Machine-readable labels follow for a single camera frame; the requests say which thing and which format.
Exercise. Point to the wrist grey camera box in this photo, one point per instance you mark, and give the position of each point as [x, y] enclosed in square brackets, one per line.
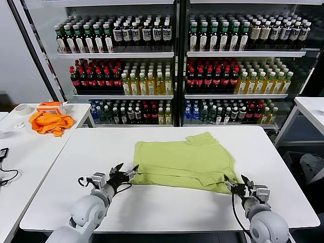
[97, 180]
[262, 193]

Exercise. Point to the drink display cabinet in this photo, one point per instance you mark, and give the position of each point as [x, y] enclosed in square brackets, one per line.
[177, 76]
[184, 76]

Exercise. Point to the small black device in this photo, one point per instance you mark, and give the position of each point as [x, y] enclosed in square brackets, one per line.
[3, 153]

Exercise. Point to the small green soda bottle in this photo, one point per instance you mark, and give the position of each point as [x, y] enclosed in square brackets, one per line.
[203, 115]
[212, 115]

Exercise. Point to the small yellow tea bottle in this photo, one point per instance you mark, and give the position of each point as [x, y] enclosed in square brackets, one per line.
[265, 116]
[168, 117]
[161, 117]
[273, 116]

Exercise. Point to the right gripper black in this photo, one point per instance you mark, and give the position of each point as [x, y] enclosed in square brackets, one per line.
[241, 193]

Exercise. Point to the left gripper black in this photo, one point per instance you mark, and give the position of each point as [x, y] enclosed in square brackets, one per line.
[119, 181]

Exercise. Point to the beige label dark drink bottle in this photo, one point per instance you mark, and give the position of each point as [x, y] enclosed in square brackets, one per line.
[265, 33]
[255, 33]

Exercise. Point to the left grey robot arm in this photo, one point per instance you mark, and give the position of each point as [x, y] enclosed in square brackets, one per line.
[86, 212]

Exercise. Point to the right wrist grey camera box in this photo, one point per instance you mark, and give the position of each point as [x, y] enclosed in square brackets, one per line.
[262, 193]

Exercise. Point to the yellow-green t-shirt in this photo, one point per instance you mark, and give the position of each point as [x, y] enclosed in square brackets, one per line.
[177, 162]

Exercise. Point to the small white label dark bottle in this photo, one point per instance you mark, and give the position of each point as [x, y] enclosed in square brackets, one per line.
[130, 115]
[137, 115]
[234, 112]
[242, 112]

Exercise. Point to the green cap dark tea bottle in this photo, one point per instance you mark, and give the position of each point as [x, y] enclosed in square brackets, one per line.
[203, 39]
[234, 39]
[213, 39]
[70, 41]
[243, 39]
[79, 41]
[193, 39]
[99, 41]
[108, 41]
[223, 39]
[61, 41]
[89, 41]

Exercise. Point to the left wrist grey camera box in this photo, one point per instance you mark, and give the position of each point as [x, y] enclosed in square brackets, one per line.
[97, 180]

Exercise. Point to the small white crumpled object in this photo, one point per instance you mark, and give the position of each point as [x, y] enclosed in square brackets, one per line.
[19, 125]

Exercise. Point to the black framed glass door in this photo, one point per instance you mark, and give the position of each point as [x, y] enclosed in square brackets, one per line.
[314, 50]
[34, 50]

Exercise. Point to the black plastic crate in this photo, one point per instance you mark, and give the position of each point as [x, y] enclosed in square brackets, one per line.
[291, 162]

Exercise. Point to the blue label dark drink bottle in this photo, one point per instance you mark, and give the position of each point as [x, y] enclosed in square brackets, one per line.
[136, 34]
[274, 33]
[156, 34]
[127, 34]
[304, 34]
[284, 33]
[294, 34]
[166, 34]
[146, 34]
[118, 34]

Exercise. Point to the green cap yellow tea bottle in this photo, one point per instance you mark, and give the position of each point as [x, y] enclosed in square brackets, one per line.
[277, 87]
[126, 87]
[168, 87]
[259, 87]
[143, 87]
[134, 87]
[151, 87]
[160, 87]
[285, 87]
[241, 87]
[268, 87]
[250, 87]

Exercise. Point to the small white cap dark bottle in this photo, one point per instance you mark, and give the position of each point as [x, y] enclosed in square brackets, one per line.
[115, 116]
[123, 116]
[227, 115]
[219, 115]

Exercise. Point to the small blue water bottle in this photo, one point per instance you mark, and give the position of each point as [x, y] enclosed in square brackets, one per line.
[187, 114]
[195, 114]
[94, 114]

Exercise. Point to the white side table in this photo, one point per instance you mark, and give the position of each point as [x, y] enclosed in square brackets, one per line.
[30, 152]
[311, 108]

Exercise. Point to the small red label cola bottle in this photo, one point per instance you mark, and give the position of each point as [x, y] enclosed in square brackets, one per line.
[250, 114]
[147, 117]
[154, 117]
[257, 114]

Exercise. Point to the red cap cola bottle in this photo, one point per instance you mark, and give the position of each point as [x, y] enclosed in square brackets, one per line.
[100, 82]
[216, 81]
[207, 81]
[191, 81]
[199, 81]
[92, 82]
[234, 81]
[225, 81]
[83, 82]
[75, 82]
[117, 82]
[109, 82]

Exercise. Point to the orange and white box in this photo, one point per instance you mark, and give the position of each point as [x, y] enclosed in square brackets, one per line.
[49, 107]

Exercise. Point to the grey bundled bag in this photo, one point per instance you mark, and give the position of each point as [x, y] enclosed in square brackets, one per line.
[312, 167]

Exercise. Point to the orange crumpled cloth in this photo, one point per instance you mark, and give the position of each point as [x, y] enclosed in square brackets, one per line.
[50, 124]

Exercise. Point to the beige tape roll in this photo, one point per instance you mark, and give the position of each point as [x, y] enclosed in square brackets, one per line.
[21, 114]

